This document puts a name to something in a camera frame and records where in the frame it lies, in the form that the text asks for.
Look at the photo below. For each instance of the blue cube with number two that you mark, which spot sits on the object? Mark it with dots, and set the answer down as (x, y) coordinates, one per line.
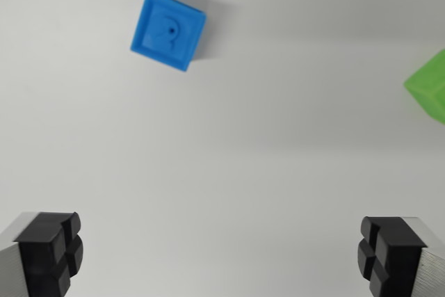
(167, 31)

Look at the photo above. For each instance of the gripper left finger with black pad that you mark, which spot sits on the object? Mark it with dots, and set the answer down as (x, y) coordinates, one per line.
(38, 262)

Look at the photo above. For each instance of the green cube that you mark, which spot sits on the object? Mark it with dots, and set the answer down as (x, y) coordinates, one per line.
(429, 85)

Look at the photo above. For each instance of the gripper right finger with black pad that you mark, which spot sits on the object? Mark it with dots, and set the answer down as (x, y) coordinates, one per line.
(400, 262)

